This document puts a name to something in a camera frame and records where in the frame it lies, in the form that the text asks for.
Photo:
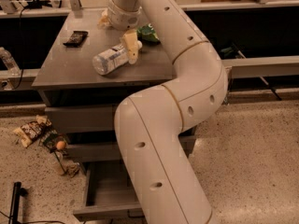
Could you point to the grey top drawer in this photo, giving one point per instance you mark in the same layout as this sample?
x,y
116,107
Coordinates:
x,y
82,119

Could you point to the dark green snack bag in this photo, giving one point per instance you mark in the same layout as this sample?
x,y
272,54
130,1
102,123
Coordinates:
x,y
49,141

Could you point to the green chip bag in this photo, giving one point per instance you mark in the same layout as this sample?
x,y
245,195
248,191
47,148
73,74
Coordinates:
x,y
147,33

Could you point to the black stand with cable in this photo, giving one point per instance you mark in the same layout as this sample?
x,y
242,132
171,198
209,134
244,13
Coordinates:
x,y
19,192

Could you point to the grey open bottom drawer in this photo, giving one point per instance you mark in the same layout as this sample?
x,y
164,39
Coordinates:
x,y
109,193

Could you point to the clear bottle at left rail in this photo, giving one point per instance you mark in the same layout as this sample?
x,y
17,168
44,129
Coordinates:
x,y
10,63

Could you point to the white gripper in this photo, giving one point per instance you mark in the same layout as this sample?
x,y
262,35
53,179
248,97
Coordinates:
x,y
123,20

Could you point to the grey middle drawer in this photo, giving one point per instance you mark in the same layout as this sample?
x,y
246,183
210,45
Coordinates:
x,y
89,147

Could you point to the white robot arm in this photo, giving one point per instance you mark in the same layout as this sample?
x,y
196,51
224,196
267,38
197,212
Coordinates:
x,y
148,123

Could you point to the crumpled wrapper on floor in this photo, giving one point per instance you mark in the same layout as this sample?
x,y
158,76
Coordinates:
x,y
72,169

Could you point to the brown white snack bag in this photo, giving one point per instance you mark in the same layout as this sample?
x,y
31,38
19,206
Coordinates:
x,y
31,131

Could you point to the clear bottle on floor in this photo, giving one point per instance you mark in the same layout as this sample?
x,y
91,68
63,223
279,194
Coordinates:
x,y
56,162

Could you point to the small orange ball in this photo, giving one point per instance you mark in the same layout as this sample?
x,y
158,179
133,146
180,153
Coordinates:
x,y
61,145

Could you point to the clear blue-label plastic bottle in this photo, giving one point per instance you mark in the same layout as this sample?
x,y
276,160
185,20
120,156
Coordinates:
x,y
111,59

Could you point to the grey drawer cabinet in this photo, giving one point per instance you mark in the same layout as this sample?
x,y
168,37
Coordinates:
x,y
67,76

